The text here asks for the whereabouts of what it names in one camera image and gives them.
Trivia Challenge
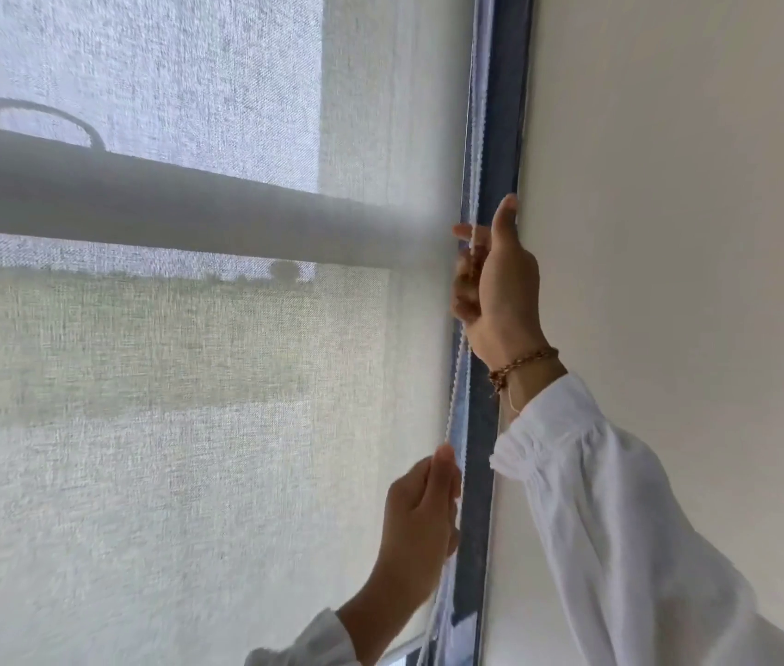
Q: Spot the person's right hand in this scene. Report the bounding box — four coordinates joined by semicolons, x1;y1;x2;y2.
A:
451;194;554;372

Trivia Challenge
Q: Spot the brown beaded bracelet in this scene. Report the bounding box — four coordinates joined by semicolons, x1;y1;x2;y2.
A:
488;347;561;396

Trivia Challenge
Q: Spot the white beaded blind chain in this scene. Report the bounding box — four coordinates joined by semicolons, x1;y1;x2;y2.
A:
417;0;498;666

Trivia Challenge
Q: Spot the curved window handle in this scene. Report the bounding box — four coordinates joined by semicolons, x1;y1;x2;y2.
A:
0;97;110;152

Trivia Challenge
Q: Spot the person's left forearm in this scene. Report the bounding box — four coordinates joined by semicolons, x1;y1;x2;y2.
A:
244;570;438;666

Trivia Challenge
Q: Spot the dark blue window frame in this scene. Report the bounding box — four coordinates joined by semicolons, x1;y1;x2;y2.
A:
444;0;536;666

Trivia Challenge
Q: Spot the person's left hand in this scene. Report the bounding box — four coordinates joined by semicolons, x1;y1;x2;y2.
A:
372;444;463;607

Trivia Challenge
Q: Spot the white translucent roller blind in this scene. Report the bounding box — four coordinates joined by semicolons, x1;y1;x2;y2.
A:
0;0;477;666

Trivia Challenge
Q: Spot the grey window crossbar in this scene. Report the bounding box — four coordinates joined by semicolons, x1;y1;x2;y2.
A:
0;89;450;272

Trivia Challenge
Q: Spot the person's right forearm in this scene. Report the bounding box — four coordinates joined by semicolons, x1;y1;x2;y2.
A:
488;352;784;666

